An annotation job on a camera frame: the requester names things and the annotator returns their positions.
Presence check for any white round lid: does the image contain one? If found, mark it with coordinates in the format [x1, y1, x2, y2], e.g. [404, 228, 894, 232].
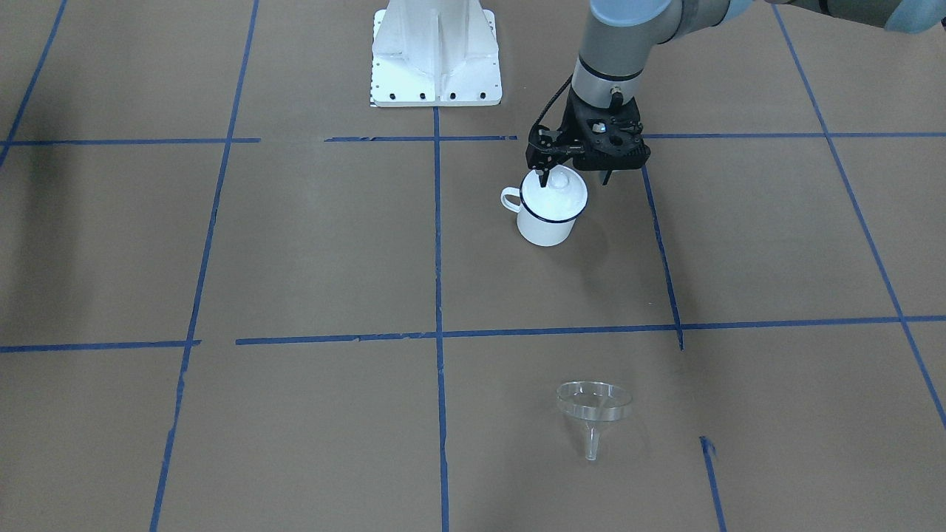
[520, 165, 588, 223]

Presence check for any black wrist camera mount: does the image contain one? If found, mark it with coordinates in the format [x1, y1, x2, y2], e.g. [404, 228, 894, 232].
[562, 106, 651, 184]

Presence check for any white enamel mug blue rim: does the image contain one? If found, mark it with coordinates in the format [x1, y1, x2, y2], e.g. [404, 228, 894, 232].
[500, 165, 588, 247]

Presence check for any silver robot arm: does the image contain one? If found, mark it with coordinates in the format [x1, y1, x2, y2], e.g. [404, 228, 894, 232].
[525, 1, 750, 185]

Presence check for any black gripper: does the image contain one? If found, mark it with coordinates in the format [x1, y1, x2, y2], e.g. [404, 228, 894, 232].
[537, 95, 643, 188]

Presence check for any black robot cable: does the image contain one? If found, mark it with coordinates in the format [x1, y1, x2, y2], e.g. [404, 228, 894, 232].
[526, 74, 576, 160]

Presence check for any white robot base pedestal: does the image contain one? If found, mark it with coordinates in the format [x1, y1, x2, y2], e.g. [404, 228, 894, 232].
[370, 1, 503, 108]

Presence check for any clear glass funnel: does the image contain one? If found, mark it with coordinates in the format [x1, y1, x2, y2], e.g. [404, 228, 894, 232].
[555, 381, 633, 462]

